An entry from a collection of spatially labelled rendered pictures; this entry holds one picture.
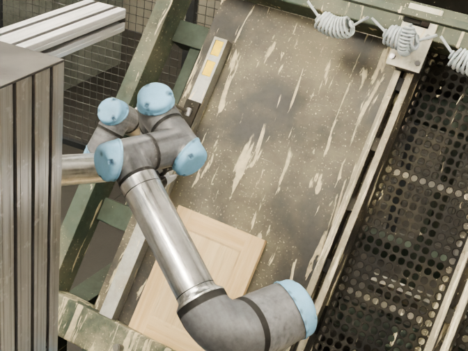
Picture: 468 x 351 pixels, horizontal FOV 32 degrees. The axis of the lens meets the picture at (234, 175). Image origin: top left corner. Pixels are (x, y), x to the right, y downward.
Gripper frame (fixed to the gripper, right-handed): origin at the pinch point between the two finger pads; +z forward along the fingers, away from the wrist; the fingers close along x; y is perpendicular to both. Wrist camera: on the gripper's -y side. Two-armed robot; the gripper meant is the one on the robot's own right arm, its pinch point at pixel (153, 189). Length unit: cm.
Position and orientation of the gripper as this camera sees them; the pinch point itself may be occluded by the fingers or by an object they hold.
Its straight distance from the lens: 191.6
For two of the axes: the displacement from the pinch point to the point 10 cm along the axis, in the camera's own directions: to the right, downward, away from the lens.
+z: -0.4, 5.3, 8.5
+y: 7.9, -5.0, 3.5
